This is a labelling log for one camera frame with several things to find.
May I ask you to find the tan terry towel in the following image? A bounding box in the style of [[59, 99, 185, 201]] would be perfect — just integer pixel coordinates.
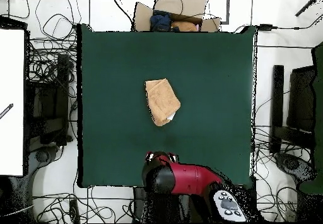
[[144, 78, 182, 127]]

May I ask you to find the orange cloth item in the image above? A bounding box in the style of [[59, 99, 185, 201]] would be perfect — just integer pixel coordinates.
[[171, 20, 199, 32]]

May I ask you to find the black power strip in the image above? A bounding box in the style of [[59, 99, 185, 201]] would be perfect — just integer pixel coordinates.
[[69, 199, 80, 223]]

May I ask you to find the dark green table cloth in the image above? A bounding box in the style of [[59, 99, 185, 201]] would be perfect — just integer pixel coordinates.
[[76, 23, 257, 188]]

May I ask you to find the black upright bar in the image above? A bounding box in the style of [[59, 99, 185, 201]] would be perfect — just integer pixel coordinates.
[[269, 64, 285, 155]]

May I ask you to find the dark blue garment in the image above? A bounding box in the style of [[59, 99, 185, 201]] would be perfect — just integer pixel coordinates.
[[150, 9, 173, 32]]

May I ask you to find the brown cardboard box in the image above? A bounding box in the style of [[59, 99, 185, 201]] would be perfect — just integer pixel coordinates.
[[132, 0, 222, 33]]

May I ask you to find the green cloth drape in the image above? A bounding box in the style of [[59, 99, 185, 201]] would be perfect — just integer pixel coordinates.
[[298, 40, 323, 194]]

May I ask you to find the white board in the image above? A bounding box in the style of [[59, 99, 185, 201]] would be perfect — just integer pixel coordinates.
[[0, 28, 25, 177]]

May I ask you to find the dark slim rod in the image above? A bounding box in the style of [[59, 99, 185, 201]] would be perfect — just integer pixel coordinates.
[[294, 0, 322, 17]]

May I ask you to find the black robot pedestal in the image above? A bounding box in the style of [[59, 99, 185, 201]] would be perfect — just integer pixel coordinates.
[[132, 186, 147, 222]]

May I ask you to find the black cable tangle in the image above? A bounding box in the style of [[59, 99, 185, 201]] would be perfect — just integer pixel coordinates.
[[252, 125, 303, 222], [32, 186, 134, 223], [27, 0, 83, 83]]

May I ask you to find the black stand frame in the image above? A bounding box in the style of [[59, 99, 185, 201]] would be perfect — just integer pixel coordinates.
[[26, 53, 74, 146]]

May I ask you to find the grey angled frame bar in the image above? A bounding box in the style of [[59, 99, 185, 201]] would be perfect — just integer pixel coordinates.
[[219, 0, 231, 25]]

